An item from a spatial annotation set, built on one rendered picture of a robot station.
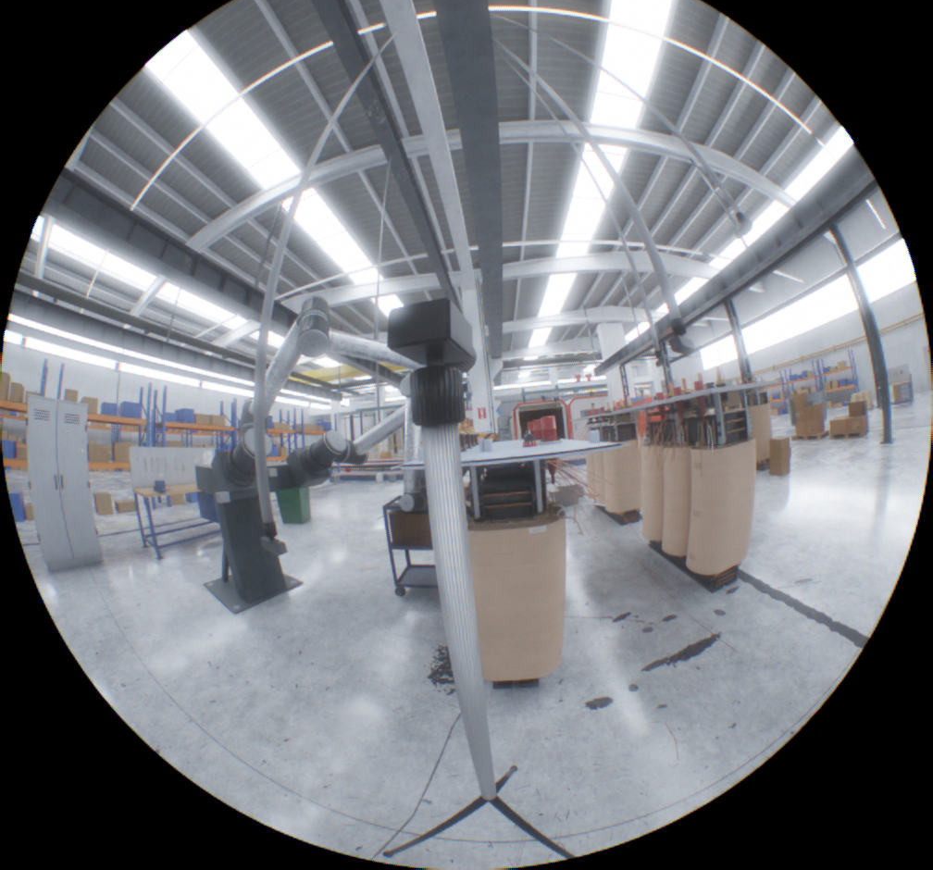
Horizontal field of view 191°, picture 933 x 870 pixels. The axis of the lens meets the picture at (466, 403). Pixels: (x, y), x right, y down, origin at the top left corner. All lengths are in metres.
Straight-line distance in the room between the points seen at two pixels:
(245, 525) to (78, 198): 6.19
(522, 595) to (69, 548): 4.82
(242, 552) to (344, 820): 2.21
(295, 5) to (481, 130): 6.80
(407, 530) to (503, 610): 1.44
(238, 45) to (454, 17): 7.37
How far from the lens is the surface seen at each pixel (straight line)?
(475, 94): 3.55
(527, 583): 1.19
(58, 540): 4.76
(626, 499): 3.95
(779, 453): 6.09
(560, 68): 9.60
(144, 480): 5.20
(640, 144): 10.38
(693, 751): 1.67
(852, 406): 9.84
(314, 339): 1.23
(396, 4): 6.93
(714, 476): 2.16
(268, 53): 9.64
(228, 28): 10.06
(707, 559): 2.38
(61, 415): 4.64
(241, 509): 2.78
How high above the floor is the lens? 1.44
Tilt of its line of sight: 7 degrees up
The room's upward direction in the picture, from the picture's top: 5 degrees counter-clockwise
